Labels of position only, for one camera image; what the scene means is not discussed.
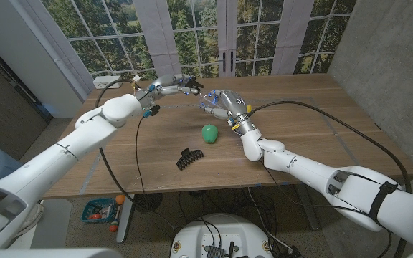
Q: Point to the blue toy basket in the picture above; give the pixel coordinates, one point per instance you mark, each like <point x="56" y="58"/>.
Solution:
<point x="97" y="211"/>

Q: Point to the white power strip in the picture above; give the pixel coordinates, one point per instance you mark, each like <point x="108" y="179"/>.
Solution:
<point x="107" y="82"/>

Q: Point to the black round floor fan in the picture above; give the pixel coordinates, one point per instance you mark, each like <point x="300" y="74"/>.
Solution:
<point x="148" y="201"/>

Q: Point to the grey sneaker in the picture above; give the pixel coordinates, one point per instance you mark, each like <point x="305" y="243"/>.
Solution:
<point x="31" y="219"/>

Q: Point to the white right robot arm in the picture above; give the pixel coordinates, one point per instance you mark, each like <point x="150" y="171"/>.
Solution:
<point x="317" y="175"/>

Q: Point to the green toy bell pepper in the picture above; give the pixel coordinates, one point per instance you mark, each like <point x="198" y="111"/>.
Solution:
<point x="210" y="134"/>

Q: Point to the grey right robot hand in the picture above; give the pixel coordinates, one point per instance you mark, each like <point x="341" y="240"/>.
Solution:
<point x="233" y="102"/>

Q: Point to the clear plastic spray bottle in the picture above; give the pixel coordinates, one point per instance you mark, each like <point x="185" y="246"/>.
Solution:
<point x="203" y="97"/>

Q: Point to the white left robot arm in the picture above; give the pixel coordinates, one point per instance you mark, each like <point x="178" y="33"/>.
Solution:
<point x="66" y="150"/>

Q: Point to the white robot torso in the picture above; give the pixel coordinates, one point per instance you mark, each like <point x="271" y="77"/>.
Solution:
<point x="224" y="233"/>

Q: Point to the black hair claw clip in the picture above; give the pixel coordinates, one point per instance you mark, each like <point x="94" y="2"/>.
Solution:
<point x="189" y="159"/>

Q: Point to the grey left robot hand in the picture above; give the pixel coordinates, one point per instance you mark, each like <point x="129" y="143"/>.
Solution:
<point x="163" y="87"/>

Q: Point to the grey table leg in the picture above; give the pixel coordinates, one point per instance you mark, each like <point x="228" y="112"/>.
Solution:
<point x="124" y="222"/>
<point x="307" y="211"/>

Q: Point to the black spray head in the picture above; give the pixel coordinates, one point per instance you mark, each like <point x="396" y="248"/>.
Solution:
<point x="194" y="84"/>

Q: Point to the orange toy ball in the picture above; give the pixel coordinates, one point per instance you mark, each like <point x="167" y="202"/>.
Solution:
<point x="120" y="199"/>

